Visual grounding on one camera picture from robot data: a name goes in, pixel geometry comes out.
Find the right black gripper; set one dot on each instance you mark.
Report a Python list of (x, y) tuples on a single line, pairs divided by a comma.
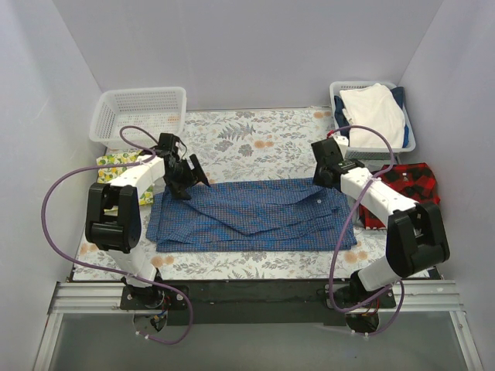
[(321, 179)]

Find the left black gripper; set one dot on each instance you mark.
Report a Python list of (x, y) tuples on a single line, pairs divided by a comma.
[(189, 175)]

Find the blue checkered long sleeve shirt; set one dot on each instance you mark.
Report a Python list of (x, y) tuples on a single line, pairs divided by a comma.
[(273, 215)]

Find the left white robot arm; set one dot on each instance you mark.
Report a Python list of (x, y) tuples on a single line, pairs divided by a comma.
[(113, 220)]

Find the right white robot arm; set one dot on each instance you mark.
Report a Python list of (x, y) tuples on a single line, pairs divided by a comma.
[(416, 236)]

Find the right white plastic basket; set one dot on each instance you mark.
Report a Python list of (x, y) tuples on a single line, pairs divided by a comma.
[(375, 104)]

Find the white plastic basket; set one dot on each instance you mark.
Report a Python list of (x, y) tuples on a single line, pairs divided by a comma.
[(375, 104), (156, 110)]

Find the lemon print folded cloth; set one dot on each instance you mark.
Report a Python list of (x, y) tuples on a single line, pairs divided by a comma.
[(105, 175)]

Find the white folded shirt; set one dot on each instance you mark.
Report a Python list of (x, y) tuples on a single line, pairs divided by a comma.
[(375, 112)]

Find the left white plastic basket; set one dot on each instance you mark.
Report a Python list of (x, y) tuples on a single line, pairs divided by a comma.
[(156, 110)]

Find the red black plaid shirt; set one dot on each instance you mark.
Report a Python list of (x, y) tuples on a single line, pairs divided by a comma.
[(415, 181)]

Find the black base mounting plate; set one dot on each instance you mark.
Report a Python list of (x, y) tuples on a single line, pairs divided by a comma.
[(259, 302)]

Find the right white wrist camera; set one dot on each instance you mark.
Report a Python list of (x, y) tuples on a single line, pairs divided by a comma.
[(342, 141)]

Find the aluminium frame rail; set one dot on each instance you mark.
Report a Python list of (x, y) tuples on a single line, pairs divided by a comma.
[(87, 298)]

